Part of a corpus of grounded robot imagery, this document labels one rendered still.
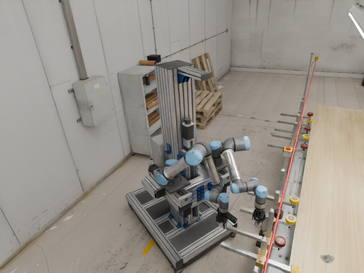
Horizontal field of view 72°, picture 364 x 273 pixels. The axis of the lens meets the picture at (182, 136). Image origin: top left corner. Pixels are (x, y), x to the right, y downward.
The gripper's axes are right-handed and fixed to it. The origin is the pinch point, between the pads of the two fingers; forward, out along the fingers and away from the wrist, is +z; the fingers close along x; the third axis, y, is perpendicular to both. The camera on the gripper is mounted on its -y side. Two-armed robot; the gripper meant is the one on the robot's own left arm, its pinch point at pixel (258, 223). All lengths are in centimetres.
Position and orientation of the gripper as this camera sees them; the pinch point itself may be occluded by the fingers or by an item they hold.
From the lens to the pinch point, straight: 208.2
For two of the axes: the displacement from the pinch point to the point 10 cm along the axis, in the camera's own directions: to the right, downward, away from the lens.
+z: 0.6, 8.8, 4.8
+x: 8.8, 1.8, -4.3
